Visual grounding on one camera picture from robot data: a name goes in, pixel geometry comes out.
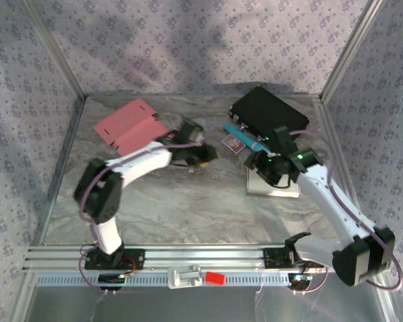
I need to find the white paper box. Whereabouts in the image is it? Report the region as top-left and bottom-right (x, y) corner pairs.
(246, 166), (302, 199)

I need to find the pink paper box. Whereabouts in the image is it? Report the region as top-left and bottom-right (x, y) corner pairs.
(93, 98), (171, 156)

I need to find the printed card deck box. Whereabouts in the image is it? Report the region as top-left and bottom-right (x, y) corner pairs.
(221, 133), (246, 154)

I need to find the teal plastic cylinder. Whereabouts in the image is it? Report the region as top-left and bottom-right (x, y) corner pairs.
(223, 123), (271, 152)

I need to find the black hard case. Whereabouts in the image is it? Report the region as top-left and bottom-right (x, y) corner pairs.
(228, 85), (310, 142)

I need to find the red plastic block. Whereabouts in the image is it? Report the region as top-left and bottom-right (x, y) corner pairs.
(204, 272), (226, 286)

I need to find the round black electronics board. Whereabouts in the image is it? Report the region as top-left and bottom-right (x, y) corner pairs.
(287, 272), (313, 292)

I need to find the grey metal sheet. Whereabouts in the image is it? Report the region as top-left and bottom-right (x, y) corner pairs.
(26, 284), (390, 322)

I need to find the black electronics module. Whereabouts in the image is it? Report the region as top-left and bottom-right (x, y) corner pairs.
(98, 273), (127, 291)

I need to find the aluminium side rail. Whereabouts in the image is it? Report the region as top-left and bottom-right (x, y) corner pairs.
(314, 97), (370, 244)
(32, 97), (88, 249)

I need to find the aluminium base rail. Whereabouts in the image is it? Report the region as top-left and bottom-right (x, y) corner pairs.
(21, 244), (389, 272)

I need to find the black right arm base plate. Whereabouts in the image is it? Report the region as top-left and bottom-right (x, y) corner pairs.
(262, 247), (325, 269)

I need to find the white plastic bracket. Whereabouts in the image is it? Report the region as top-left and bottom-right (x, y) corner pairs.
(167, 264), (203, 290)

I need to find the slotted grey cable duct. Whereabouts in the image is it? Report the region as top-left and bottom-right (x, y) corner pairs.
(36, 271), (289, 286)

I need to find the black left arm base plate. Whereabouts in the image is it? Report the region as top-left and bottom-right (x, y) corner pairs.
(84, 248), (146, 271)

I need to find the aluminium frame post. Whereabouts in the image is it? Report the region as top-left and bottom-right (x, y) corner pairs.
(318, 0), (386, 103)
(19, 0), (89, 101)

